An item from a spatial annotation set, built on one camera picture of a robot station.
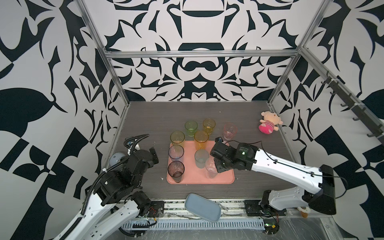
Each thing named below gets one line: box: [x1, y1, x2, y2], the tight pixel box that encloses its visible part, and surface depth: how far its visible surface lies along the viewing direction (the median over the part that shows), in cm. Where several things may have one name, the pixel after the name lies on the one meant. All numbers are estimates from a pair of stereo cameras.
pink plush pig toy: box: [258, 111, 284, 135], surface depth 103 cm
